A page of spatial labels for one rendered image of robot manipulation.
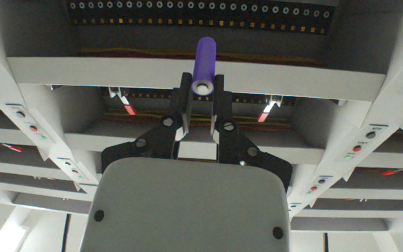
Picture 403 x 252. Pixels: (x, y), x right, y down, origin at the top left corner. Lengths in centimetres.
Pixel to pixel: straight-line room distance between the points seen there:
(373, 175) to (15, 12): 109
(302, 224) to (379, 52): 89
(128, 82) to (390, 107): 43
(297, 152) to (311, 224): 73
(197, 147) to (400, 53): 37
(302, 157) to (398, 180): 55
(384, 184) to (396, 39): 61
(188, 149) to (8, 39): 38
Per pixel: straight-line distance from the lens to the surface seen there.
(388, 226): 138
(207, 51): 17
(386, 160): 60
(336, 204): 99
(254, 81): 29
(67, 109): 53
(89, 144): 50
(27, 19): 48
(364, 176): 88
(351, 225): 126
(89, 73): 34
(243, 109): 58
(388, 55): 39
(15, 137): 64
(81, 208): 118
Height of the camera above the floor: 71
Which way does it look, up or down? 47 degrees up
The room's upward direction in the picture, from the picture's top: 178 degrees counter-clockwise
